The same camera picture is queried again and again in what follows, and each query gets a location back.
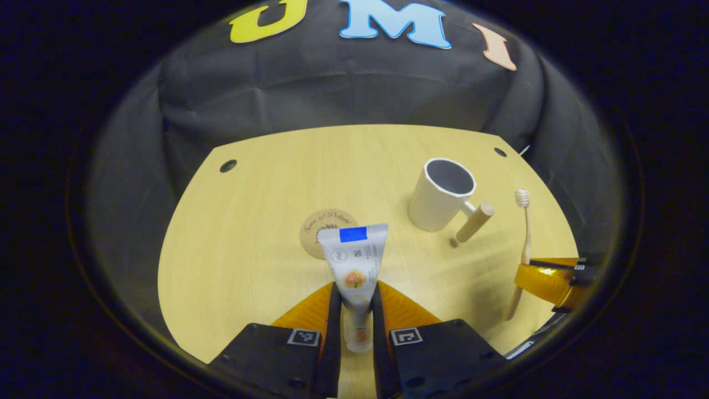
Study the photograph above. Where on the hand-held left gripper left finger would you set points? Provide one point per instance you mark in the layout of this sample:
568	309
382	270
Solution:
332	343

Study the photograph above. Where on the round cork coaster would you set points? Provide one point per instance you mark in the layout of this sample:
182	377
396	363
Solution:
313	235

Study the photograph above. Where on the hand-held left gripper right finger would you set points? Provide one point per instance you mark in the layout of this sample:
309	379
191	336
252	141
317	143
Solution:
379	349

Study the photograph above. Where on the white toothpaste tube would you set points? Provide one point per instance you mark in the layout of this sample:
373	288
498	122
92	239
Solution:
354	266

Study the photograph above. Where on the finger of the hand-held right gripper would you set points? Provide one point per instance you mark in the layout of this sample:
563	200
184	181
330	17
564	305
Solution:
543	280
554	262

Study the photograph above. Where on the wooden toothbrush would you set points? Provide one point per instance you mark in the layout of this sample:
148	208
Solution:
525	233

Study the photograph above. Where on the black backdrop cloth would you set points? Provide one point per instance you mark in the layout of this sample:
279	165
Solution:
343	83

